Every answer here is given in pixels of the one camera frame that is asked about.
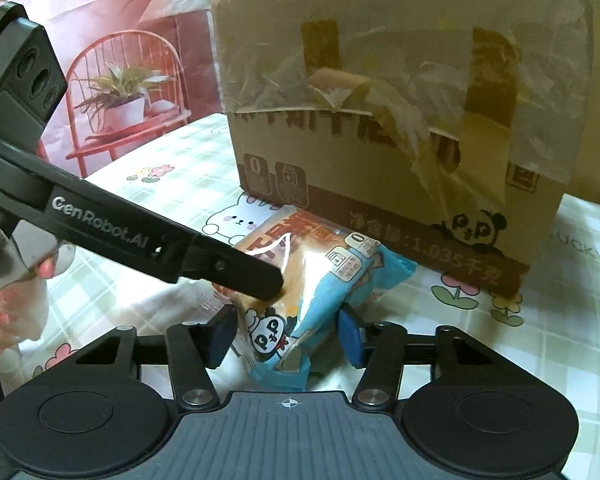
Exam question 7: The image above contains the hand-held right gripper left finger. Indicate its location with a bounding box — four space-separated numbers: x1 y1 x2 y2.
32 310 238 413

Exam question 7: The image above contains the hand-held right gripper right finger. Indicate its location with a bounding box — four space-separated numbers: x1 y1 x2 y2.
339 307 528 413

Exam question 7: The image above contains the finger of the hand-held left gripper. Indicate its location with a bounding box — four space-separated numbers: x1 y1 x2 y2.
180 232 286 303

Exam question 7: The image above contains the blue bread packet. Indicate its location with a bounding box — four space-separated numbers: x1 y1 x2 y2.
212 205 416 393

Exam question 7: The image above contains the cardboard box with plastic liner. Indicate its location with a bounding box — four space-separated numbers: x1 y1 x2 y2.
207 0 600 301

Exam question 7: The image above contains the person's left hand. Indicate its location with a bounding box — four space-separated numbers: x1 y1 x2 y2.
0 220 76 361

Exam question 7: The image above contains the checked cartoon tablecloth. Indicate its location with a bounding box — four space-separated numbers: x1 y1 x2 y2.
0 110 600 480

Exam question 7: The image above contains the printed backdrop cloth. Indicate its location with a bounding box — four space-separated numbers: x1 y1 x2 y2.
0 0 231 181

